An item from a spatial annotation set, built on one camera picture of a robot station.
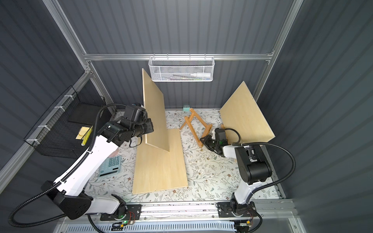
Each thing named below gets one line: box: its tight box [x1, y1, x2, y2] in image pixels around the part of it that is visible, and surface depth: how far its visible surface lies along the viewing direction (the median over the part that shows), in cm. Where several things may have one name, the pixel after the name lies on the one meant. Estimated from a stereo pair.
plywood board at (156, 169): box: [132, 128, 189, 195], surface depth 85 cm
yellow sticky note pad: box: [75, 126, 91, 140], surface depth 76 cm
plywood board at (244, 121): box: [219, 81, 276, 145], surface depth 87 cm
